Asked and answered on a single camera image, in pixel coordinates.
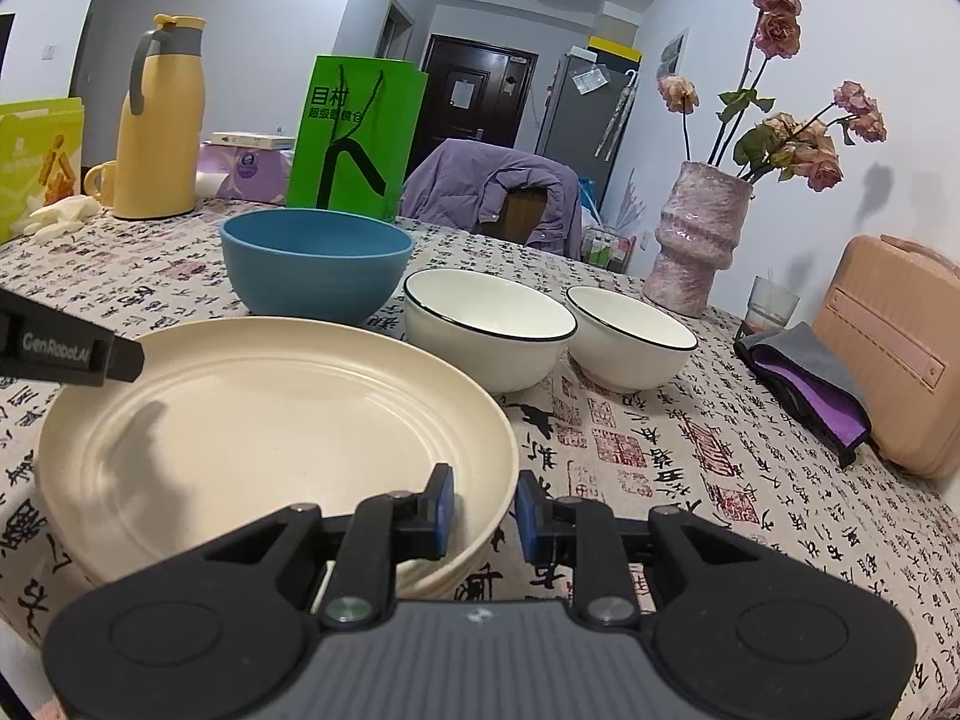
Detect wooden chair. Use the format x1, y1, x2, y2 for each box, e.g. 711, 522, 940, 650
499, 187, 552, 247

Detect grey purple cloth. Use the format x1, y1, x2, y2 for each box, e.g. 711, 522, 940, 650
733, 321, 875, 468

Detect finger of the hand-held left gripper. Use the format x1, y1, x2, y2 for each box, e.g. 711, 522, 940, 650
105, 335, 146, 388

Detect grey refrigerator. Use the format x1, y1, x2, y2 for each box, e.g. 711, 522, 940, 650
534, 47, 638, 188

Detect calligraphy printed tablecloth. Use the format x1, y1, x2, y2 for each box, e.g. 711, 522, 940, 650
0, 199, 960, 720

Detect white rubber glove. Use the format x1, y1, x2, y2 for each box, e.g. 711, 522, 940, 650
22, 193, 102, 237

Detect purple padded jacket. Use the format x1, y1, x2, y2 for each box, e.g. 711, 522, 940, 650
400, 139, 582, 260

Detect grey interior door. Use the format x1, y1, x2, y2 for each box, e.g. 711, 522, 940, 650
375, 0, 415, 61

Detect storage cart with bottles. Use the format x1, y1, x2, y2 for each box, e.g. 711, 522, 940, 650
581, 223, 638, 275

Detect green paper bag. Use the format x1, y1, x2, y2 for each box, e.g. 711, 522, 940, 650
285, 55, 430, 220

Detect blue bowl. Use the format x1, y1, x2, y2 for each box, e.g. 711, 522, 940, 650
219, 208, 415, 320

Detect dried pink roses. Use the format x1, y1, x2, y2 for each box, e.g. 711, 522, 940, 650
658, 0, 887, 192

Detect lime snack paper bag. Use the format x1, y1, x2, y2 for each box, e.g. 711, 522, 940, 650
0, 96, 87, 245

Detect pink small suitcase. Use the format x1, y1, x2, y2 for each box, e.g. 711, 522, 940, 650
812, 234, 960, 479

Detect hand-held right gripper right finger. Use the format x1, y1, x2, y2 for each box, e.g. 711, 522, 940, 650
516, 469, 781, 631

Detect pink ceramic vase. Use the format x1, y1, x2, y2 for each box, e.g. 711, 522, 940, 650
643, 160, 755, 318

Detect yellow box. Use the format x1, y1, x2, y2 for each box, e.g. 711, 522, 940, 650
587, 34, 644, 65

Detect purple tissue pack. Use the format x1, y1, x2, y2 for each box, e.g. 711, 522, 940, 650
196, 141, 297, 202

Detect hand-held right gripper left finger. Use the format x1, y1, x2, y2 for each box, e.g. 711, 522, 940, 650
180, 463, 456, 629

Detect yellow mug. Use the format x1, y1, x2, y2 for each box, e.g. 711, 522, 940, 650
82, 161, 119, 207

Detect white flat box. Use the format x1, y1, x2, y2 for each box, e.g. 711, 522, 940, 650
210, 131, 297, 149

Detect wall picture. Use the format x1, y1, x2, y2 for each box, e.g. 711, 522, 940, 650
660, 28, 691, 80

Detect white folded umbrella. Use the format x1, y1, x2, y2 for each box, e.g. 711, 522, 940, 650
598, 69, 638, 162

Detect white black-rimmed bowl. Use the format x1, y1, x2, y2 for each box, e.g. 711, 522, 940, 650
565, 285, 698, 393
403, 268, 578, 393

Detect clear drinking glass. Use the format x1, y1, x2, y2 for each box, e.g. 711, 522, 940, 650
746, 275, 801, 335

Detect yellow thermos jug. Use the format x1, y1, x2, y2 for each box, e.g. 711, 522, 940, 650
112, 13, 207, 220

